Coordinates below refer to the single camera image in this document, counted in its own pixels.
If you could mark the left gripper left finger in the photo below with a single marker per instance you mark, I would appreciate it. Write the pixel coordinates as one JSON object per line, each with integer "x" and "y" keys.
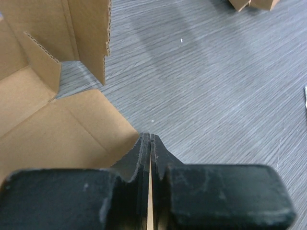
{"x": 113, "y": 198}

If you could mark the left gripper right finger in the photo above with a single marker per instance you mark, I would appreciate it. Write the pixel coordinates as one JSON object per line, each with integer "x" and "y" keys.
{"x": 216, "y": 196}

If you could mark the brown cardboard box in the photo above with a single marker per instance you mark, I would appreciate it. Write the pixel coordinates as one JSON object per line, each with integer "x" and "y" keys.
{"x": 266, "y": 5}
{"x": 37, "y": 130}

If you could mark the flat brown cardboard box blank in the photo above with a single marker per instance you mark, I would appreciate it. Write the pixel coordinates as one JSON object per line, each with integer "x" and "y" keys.
{"x": 266, "y": 5}

